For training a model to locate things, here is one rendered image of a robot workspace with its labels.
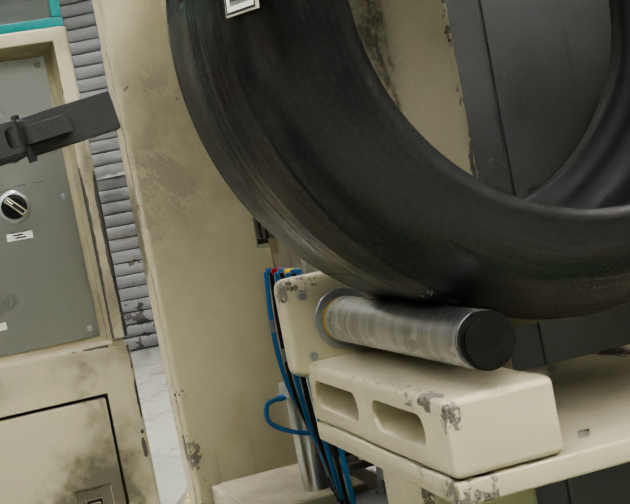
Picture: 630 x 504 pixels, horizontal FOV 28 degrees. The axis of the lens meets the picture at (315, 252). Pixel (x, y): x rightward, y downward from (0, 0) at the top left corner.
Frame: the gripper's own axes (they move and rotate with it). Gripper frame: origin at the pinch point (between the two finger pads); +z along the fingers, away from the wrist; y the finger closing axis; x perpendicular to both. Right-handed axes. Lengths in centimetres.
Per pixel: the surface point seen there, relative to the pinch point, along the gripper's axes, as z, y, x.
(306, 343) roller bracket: 17.3, 21.1, 25.8
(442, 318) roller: 20.5, -8.8, 22.9
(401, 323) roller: 19.9, -1.0, 23.4
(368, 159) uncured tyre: 18.0, -11.3, 9.6
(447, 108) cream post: 40.2, 23.6, 8.5
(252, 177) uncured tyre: 12.5, 1.2, 8.3
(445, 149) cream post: 38.6, 23.6, 12.4
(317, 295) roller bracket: 19.9, 21.1, 21.7
